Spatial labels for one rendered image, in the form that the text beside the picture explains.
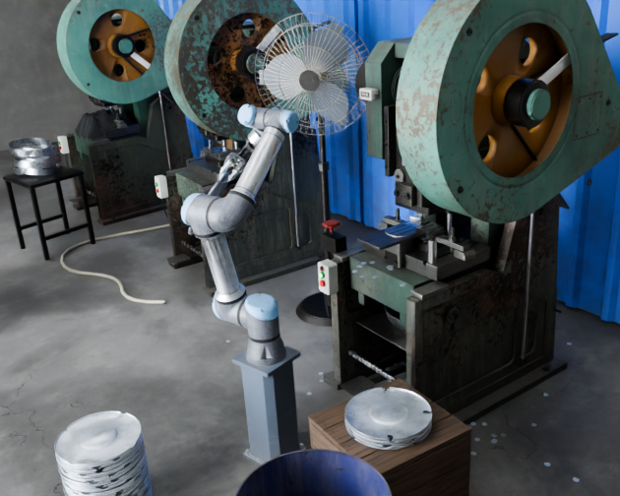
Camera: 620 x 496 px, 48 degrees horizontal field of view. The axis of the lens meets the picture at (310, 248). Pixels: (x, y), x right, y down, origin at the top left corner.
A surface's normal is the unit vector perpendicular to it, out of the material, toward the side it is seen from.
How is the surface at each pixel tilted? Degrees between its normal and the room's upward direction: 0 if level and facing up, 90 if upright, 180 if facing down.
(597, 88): 90
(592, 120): 90
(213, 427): 0
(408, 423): 0
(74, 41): 90
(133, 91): 90
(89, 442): 0
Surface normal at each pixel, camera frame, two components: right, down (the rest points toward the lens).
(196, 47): 0.55, 0.29
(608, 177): -0.81, 0.26
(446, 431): -0.06, -0.92
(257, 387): -0.64, 0.32
